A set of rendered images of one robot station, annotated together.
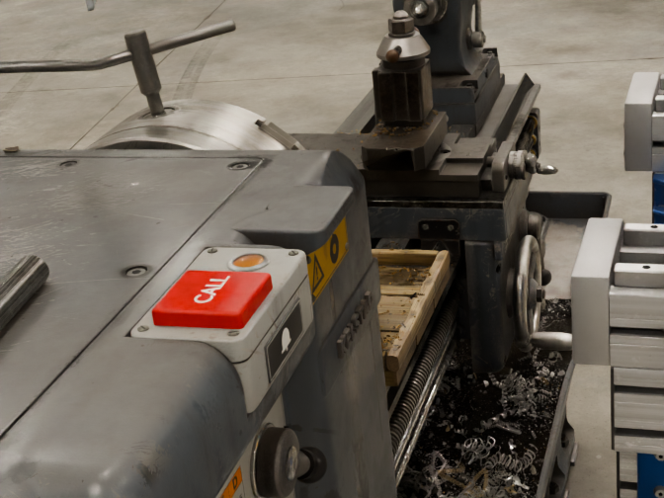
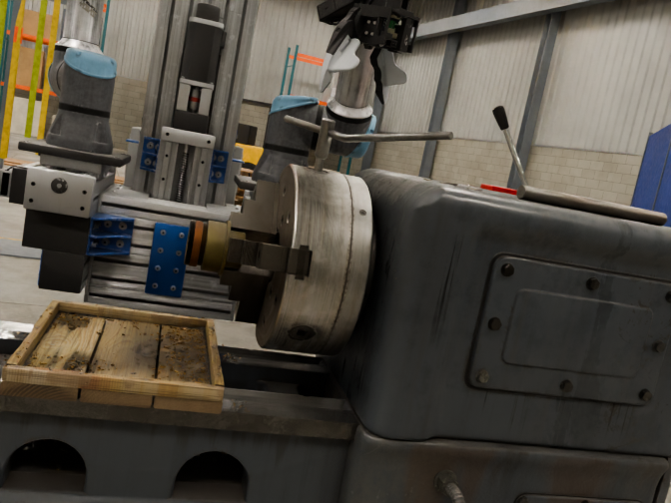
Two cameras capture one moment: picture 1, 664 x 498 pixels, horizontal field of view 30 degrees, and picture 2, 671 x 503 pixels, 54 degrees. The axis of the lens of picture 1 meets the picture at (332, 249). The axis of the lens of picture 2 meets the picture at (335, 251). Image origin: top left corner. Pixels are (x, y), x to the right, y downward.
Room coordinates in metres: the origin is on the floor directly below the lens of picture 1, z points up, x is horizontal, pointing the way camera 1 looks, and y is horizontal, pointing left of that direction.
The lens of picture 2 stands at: (1.78, 1.10, 1.27)
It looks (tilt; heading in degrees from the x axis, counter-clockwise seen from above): 8 degrees down; 236
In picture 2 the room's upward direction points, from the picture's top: 11 degrees clockwise
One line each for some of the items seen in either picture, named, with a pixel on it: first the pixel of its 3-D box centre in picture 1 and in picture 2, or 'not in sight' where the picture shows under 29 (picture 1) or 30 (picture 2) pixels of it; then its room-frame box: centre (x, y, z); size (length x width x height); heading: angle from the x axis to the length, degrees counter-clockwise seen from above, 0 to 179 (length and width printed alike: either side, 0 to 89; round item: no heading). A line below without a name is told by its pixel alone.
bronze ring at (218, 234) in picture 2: not in sight; (215, 247); (1.35, 0.10, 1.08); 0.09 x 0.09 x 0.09; 71
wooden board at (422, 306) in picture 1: (292, 307); (126, 349); (1.46, 0.06, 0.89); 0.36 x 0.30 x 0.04; 71
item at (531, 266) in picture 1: (516, 275); not in sight; (1.77, -0.28, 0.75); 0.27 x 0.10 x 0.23; 161
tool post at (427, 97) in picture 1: (401, 88); not in sight; (1.78, -0.13, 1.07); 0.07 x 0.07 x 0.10; 71
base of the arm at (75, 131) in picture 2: not in sight; (82, 128); (1.45, -0.58, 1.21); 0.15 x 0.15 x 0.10
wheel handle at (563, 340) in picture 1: (551, 341); not in sight; (1.64, -0.31, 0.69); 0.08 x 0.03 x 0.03; 71
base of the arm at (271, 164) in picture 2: not in sight; (284, 166); (0.98, -0.41, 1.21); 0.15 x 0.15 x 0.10
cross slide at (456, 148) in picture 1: (373, 163); not in sight; (1.80, -0.08, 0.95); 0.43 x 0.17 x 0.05; 71
